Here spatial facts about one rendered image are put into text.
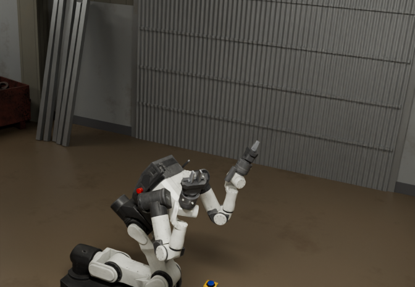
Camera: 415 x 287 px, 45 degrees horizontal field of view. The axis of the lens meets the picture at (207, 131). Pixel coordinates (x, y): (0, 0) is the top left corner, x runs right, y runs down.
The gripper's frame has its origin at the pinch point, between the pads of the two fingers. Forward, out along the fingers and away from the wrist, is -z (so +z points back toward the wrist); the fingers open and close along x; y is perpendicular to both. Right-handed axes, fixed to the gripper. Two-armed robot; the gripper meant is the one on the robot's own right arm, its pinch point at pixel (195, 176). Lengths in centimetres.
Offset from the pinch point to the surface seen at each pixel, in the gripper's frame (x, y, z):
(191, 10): 136, -315, 76
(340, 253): 169, -22, 132
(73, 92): 20, -327, 192
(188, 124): 142, -264, 196
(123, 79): 83, -344, 186
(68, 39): 19, -372, 149
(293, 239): 145, -51, 144
